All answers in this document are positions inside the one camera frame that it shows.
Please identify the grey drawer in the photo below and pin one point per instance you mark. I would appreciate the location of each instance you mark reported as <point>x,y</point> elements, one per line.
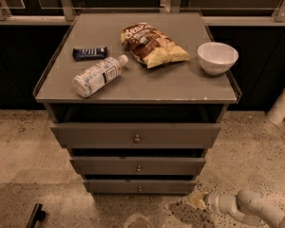
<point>137,165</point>
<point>145,184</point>
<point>136,135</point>

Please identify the dark blue snack bar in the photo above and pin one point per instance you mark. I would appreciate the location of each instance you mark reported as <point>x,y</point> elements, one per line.
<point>95,53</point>

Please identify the grey bottom drawer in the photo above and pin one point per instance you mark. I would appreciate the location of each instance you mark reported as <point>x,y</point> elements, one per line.
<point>145,184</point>

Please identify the white pillar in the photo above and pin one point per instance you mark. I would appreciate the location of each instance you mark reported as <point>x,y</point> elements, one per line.
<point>277,112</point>

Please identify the grey middle drawer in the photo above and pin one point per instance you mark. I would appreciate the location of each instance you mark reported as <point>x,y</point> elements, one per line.
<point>137,165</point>

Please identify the metal railing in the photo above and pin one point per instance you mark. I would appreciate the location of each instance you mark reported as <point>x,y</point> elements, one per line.
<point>212,12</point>

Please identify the white plastic bottle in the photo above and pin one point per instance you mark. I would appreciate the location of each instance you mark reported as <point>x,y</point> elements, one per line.
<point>94,78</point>

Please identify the black object on floor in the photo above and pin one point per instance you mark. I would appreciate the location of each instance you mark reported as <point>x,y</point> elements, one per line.
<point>37,214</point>

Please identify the white bowl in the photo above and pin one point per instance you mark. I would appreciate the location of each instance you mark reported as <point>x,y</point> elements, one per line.
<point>216,58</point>

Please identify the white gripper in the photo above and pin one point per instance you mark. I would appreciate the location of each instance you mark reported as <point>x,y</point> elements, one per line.
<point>211,199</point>

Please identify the brown yellow chip bag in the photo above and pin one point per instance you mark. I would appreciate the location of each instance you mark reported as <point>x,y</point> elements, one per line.
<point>152,47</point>

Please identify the grey drawer cabinet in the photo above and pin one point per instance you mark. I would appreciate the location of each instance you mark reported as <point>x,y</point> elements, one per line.
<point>180,93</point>

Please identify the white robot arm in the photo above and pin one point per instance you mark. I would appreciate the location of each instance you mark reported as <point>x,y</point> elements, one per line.
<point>246,207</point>

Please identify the grey top drawer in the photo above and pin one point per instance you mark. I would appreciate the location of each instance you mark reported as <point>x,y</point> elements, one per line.
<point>136,135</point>

